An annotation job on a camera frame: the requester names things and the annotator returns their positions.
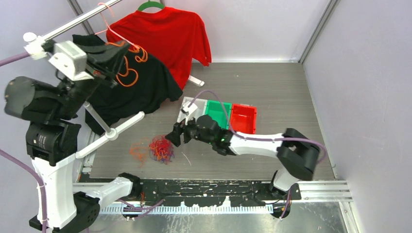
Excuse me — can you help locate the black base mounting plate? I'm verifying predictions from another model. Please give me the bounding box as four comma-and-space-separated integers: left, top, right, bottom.
122, 179, 286, 207

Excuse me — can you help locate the white slotted cable duct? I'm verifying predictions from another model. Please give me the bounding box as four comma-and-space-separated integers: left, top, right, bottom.
100, 202, 273, 215

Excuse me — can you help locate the green clothes hanger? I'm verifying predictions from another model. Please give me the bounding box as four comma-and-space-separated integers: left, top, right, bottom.
137, 0, 165, 12

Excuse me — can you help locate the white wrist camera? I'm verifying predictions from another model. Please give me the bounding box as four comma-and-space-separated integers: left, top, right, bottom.
180, 101, 198, 119
49, 41, 93, 82

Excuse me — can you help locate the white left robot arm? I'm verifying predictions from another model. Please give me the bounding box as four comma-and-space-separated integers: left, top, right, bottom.
4, 39, 142, 233

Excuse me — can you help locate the red plastic bin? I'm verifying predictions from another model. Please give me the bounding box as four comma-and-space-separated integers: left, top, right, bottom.
230, 103, 257, 134

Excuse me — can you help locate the pink clothes hanger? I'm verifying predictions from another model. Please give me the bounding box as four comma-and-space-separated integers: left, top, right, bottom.
95, 2, 141, 50

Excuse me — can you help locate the white plastic bin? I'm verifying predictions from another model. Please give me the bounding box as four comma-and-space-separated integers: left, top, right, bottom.
176, 97, 207, 124

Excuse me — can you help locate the red t-shirt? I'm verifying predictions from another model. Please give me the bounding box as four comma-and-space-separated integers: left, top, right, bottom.
106, 7, 212, 89

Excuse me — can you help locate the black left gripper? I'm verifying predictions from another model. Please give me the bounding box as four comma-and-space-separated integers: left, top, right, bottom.
55, 38, 133, 117

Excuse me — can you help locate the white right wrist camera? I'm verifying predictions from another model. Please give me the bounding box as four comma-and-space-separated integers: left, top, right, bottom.
180, 101, 198, 119

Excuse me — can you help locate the black t-shirt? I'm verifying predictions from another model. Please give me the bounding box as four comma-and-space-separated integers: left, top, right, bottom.
88, 46, 183, 126

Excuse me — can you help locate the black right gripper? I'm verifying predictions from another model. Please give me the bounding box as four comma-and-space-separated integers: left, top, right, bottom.
166, 111, 214, 146

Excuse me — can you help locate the metal clothes rack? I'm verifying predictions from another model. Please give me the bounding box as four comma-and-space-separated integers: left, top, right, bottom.
22, 0, 206, 160

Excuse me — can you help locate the cable pile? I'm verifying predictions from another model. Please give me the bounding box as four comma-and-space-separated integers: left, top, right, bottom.
128, 135, 176, 168

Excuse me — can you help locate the green plastic bin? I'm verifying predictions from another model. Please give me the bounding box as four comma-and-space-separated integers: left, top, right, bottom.
205, 100, 232, 129

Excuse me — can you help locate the orange cable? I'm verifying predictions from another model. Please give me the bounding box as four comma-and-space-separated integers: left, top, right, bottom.
105, 41, 149, 88

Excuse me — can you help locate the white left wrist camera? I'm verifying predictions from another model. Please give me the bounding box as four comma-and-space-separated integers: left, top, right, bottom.
49, 41, 93, 82

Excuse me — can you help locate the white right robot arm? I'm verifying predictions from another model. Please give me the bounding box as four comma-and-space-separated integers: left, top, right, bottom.
165, 115, 321, 200

